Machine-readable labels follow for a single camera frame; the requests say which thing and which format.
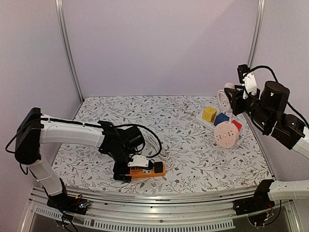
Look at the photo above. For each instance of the orange power strip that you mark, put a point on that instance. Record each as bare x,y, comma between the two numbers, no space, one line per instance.
140,173

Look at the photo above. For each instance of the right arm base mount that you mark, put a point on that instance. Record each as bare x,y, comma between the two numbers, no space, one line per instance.
258,202

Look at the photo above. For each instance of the yellow cube socket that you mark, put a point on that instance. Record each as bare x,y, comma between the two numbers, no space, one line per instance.
209,114

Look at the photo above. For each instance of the floral table mat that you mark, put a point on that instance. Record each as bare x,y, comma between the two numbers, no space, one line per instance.
194,161

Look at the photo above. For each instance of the black adapter with cable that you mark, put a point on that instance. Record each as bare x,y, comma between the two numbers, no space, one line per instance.
158,167

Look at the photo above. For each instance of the pink round power strip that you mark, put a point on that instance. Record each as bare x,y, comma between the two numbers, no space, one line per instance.
226,134

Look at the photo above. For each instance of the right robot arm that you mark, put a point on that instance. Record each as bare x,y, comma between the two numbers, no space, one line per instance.
266,111

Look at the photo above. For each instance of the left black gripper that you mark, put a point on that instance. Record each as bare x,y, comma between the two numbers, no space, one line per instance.
118,171

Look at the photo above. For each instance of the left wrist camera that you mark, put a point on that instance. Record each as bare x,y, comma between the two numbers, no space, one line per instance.
140,161

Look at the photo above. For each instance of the white multicolour power strip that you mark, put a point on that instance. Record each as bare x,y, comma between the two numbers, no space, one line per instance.
210,126

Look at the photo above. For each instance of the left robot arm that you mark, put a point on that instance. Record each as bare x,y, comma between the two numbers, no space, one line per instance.
118,142

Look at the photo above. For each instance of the right aluminium frame post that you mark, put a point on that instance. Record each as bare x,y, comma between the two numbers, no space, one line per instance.
256,32

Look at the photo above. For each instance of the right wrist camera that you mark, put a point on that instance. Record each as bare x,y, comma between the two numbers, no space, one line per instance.
247,80

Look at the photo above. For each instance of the red cube socket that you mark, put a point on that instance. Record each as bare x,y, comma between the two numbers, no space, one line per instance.
238,125

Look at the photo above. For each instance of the aluminium frame post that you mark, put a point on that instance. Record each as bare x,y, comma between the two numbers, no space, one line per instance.
67,49
256,32

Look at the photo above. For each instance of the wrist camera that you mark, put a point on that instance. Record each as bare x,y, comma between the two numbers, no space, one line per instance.
140,161
247,80

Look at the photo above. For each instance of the blue cube socket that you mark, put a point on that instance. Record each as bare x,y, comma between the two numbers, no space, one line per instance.
221,118

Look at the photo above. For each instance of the left aluminium frame post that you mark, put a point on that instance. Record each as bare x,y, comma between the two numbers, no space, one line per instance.
67,49

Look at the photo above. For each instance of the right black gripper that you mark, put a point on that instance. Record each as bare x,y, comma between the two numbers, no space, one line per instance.
236,102

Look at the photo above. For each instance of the front aluminium rail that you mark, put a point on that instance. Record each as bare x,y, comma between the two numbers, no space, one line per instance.
191,212

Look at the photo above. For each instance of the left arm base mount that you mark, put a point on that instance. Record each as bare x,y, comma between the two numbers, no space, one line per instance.
65,203

